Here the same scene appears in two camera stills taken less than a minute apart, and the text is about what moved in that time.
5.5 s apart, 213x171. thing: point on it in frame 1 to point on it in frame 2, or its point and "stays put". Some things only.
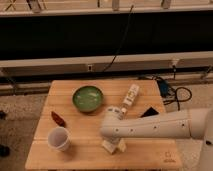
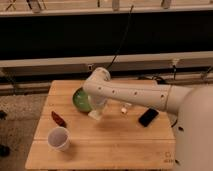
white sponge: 108,146 to 95,115
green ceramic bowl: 87,98 stays put
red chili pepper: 58,119 stays put
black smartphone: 149,112 stays put
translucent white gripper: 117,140 to 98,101
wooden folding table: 68,135 stays put
